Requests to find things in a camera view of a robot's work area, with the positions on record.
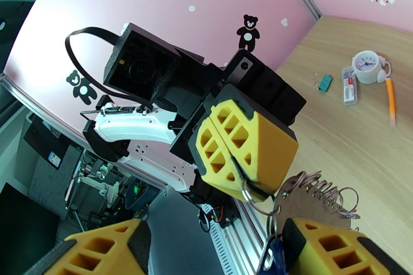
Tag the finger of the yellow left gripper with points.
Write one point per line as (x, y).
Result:
(209, 154)
(264, 148)

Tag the orange pencil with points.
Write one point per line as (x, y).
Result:
(391, 100)

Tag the grey machine cabinet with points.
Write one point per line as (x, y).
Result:
(48, 161)

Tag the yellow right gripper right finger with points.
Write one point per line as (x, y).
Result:
(338, 251)

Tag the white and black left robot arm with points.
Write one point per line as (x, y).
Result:
(135, 125)

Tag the teal binder clip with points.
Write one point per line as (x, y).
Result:
(325, 83)

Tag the clear pencil lead case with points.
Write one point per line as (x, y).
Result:
(350, 85)

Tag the white alarm clock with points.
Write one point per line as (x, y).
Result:
(367, 66)

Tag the black flat panel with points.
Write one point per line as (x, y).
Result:
(22, 229)

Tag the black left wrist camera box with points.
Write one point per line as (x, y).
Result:
(142, 67)

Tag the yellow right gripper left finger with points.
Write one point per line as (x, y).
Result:
(96, 251)

